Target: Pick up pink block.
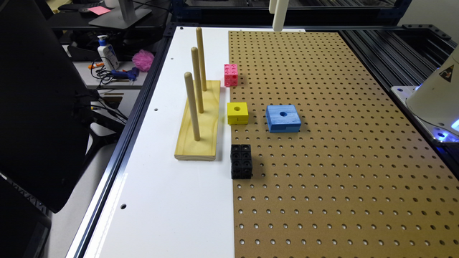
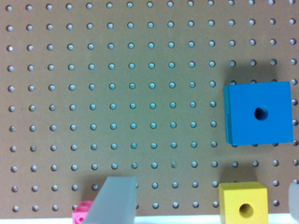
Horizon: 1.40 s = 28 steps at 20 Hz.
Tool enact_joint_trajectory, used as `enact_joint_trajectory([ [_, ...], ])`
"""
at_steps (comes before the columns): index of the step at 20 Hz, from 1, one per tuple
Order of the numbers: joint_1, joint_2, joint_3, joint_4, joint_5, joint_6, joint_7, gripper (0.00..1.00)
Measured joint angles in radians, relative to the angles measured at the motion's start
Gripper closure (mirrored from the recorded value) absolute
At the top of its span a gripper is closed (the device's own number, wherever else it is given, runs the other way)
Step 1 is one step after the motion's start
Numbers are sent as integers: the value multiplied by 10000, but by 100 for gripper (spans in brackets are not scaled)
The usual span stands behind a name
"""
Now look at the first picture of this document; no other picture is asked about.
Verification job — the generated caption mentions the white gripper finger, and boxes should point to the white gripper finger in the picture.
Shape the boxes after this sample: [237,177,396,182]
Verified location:
[268,0,289,32]

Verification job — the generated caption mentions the pink linking cube block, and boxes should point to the pink linking cube block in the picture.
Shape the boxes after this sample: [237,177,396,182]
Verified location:
[224,64,239,87]

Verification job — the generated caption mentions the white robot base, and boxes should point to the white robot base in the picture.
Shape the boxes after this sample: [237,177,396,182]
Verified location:
[391,49,458,144]

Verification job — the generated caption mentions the rear wooden peg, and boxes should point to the rear wooden peg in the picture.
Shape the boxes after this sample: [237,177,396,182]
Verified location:
[196,27,207,92]

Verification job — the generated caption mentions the wooden peg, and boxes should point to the wooden peg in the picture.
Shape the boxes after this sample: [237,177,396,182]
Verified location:
[184,72,200,141]
[196,27,207,92]
[191,47,204,113]

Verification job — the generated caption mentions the middle wooden peg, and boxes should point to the middle wooden peg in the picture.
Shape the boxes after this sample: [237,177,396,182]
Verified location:
[191,47,204,113]

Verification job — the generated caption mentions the blue block with hole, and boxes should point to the blue block with hole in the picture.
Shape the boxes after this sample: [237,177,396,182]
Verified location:
[265,105,301,133]

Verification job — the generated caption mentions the front wooden peg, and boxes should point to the front wooden peg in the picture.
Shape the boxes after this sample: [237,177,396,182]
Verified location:
[184,72,200,141]

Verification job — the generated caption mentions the yellow cube with hole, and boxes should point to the yellow cube with hole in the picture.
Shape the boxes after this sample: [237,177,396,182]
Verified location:
[227,102,249,125]

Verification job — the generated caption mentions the pink bath loofah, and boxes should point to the pink bath loofah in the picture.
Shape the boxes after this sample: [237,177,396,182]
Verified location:
[132,49,154,72]

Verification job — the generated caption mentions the black linking cube block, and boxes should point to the black linking cube block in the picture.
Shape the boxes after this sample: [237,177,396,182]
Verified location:
[230,144,252,179]

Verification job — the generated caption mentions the silver monitor stand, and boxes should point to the silver monitor stand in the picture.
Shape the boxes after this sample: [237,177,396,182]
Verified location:
[89,0,151,29]

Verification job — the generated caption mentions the blue glue gun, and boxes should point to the blue glue gun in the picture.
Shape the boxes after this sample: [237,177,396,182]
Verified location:
[110,67,140,81]

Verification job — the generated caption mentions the brown perforated pegboard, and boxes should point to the brown perforated pegboard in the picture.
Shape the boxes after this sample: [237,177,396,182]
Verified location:
[229,31,458,257]

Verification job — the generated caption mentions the yellow wooden peg base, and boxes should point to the yellow wooden peg base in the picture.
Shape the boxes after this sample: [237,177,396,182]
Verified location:
[174,80,220,161]

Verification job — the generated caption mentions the white lotion pump bottle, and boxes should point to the white lotion pump bottle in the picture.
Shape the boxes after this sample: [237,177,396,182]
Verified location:
[98,35,119,71]

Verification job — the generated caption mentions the pink sticky note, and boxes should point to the pink sticky note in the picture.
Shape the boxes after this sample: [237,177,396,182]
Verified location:
[88,6,111,16]

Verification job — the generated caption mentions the orange marker pen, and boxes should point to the orange marker pen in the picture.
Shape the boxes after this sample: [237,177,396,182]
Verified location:
[88,62,104,70]

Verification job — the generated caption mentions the black office chair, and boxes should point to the black office chair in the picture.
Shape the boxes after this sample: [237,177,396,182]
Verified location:
[0,0,129,258]

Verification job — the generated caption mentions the black aluminium table frame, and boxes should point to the black aluminium table frame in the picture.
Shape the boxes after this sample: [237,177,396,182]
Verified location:
[68,16,458,257]

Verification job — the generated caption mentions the black cable bundle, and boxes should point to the black cable bundle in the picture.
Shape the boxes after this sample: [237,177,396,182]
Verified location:
[89,57,123,89]

